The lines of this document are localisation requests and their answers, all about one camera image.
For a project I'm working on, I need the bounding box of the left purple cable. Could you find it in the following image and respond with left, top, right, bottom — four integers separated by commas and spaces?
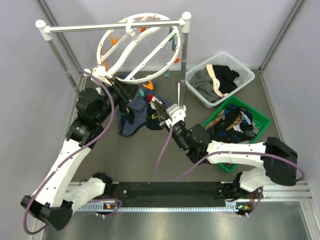
23, 68, 123, 235

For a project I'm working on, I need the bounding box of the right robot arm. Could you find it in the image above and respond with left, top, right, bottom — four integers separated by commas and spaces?
150, 97, 299, 199

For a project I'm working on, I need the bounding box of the orange clothespin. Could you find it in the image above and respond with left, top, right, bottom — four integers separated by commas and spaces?
142, 80, 154, 91

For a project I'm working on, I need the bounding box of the purple cable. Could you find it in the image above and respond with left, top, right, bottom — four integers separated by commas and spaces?
155, 123, 306, 218
23, 68, 123, 235

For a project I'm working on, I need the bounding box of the black cloth in basket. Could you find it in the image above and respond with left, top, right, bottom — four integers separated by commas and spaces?
212, 65, 240, 94

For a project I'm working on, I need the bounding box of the pile of socks in bin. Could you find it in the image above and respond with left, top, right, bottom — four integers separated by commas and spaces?
204, 104, 259, 144

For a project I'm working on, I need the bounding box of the teal clothespin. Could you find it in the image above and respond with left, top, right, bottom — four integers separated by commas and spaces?
138, 88, 145, 97

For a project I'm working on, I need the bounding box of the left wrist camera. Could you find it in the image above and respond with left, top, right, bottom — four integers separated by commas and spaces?
84, 64, 112, 87

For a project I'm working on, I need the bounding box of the small black tag on floor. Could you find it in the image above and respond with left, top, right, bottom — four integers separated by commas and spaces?
150, 121, 157, 128

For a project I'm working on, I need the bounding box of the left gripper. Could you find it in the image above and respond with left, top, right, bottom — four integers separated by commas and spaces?
95, 76, 141, 124

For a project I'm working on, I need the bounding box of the blue cloth on floor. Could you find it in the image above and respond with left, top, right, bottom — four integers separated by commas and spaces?
116, 79, 172, 137

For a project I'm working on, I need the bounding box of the white round clip hanger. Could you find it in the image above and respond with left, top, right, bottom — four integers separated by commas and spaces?
96, 12, 191, 84

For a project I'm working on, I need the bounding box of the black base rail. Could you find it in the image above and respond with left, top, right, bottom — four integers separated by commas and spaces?
111, 181, 241, 200

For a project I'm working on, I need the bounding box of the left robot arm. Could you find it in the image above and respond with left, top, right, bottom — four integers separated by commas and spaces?
20, 80, 140, 235

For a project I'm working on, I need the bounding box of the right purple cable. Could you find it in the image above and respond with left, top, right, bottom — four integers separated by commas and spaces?
155, 123, 306, 218

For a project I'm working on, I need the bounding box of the white metal drying rack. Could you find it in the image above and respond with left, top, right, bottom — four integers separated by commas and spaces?
35, 11, 193, 141

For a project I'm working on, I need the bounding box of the grey cloth in basket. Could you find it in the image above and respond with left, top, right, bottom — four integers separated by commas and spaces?
190, 69, 220, 103

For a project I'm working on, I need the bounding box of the white plastic laundry basket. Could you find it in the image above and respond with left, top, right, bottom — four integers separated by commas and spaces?
186, 52, 255, 109

